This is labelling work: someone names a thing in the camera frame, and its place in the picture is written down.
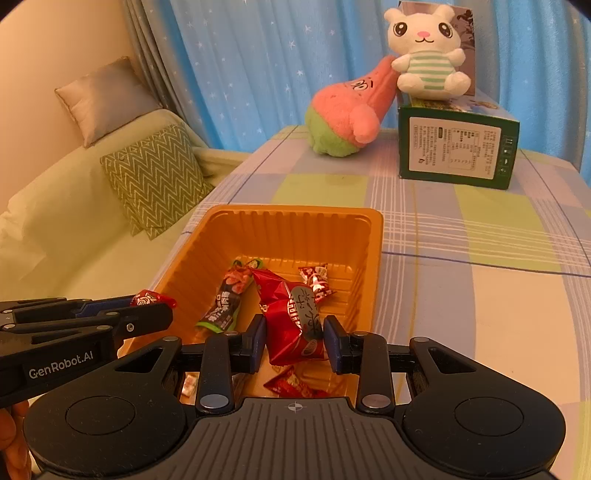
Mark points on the white bunny plush toy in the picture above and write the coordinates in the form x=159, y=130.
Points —
x=425, y=69

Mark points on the small red candy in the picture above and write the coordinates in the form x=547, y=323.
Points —
x=150, y=299

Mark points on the blue star curtain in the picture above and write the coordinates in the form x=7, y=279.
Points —
x=258, y=69

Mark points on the yellow green candy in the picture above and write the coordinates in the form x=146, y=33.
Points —
x=190, y=385

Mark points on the green dark snack stick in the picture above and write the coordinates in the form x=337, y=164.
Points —
x=226, y=300

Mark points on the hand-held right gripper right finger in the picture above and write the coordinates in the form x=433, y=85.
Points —
x=330, y=344

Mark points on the green cardboard box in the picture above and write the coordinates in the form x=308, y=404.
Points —
x=443, y=147

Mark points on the person's left hand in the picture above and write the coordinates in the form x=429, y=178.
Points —
x=11, y=441

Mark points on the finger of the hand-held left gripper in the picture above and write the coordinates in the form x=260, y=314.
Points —
x=138, y=318
x=101, y=305

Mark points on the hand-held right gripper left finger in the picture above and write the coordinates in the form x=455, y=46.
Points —
x=258, y=339

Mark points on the grey cushion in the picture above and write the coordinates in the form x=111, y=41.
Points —
x=106, y=101

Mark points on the light green sofa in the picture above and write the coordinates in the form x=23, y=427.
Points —
x=55, y=207

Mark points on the grey curtain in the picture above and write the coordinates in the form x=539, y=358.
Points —
x=152, y=60

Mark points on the pink starfish plush toy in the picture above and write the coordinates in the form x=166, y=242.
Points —
x=341, y=115

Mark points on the red square snack packet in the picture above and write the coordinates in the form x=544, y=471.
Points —
x=286, y=342

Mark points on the red white candy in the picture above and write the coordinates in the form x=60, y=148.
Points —
x=318, y=284

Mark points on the green chevron cushion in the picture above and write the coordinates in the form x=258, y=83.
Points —
x=152, y=175

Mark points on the orange plastic tray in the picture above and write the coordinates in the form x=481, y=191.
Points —
x=286, y=235

